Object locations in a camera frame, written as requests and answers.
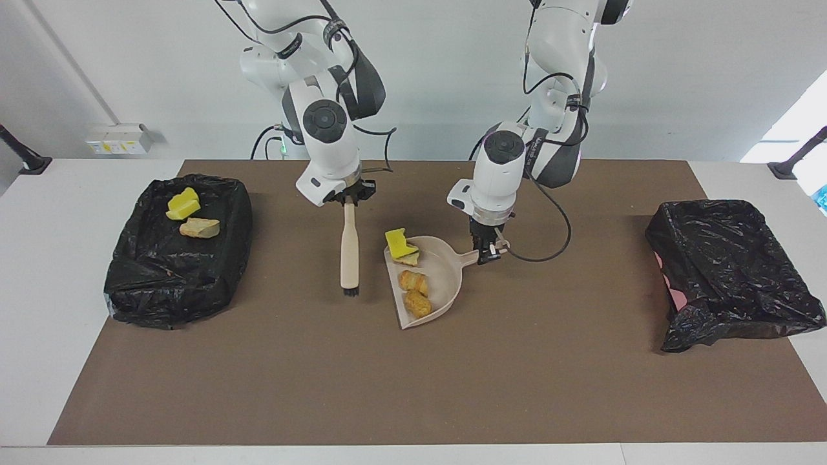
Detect beige plastic dustpan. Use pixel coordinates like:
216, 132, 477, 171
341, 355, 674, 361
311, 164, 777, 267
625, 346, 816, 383
383, 235, 510, 331

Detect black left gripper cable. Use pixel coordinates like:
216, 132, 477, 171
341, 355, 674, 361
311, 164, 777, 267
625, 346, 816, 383
507, 161, 573, 264

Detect black base cable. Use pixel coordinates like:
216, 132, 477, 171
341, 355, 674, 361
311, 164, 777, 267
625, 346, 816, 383
469, 107, 534, 161
251, 125, 285, 160

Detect beige hand brush black bristles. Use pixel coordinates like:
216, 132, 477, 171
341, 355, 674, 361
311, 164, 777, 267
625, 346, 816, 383
340, 199, 361, 298

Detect notched yellow sponge piece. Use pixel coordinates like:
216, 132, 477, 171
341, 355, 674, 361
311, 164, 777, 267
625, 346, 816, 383
385, 228, 419, 260

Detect black right base cable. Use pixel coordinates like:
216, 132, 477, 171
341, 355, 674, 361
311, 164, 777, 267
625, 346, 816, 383
251, 125, 285, 160

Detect pale sliced bread loaf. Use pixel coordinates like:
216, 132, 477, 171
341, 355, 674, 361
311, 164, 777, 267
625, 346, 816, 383
179, 218, 221, 239

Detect pink bin with black bag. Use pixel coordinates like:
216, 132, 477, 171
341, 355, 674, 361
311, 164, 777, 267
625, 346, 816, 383
645, 199, 827, 353

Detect golden brown bread roll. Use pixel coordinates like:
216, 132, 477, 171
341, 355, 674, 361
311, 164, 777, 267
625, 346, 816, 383
404, 291, 432, 319

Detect bin lined with black bag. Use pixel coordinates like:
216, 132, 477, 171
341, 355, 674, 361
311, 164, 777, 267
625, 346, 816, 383
103, 173, 254, 330

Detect black left base cable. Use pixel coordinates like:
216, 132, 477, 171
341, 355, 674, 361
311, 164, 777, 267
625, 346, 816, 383
469, 107, 534, 161

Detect brown table mat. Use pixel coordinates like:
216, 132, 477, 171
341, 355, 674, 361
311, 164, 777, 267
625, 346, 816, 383
47, 160, 827, 446

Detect small yellow sponge piece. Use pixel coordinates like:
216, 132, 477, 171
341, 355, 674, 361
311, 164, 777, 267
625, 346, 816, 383
166, 199, 202, 221

